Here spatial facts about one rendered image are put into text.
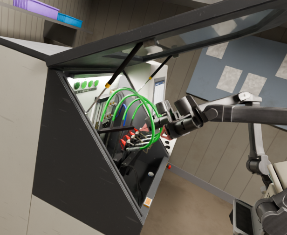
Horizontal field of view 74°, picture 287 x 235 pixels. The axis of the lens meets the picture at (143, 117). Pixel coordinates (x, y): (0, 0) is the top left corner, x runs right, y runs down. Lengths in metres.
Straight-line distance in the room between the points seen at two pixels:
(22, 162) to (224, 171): 2.53
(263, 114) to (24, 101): 0.94
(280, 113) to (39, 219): 1.20
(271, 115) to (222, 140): 2.17
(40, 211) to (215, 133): 2.29
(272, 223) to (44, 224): 1.05
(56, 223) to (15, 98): 0.65
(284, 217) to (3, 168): 1.24
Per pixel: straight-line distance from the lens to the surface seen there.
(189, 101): 0.71
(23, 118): 1.03
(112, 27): 3.40
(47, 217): 1.22
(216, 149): 2.92
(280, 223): 0.82
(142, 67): 1.41
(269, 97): 2.75
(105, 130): 1.22
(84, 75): 0.96
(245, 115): 0.71
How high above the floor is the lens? 1.63
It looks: 19 degrees down
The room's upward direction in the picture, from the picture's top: 18 degrees clockwise
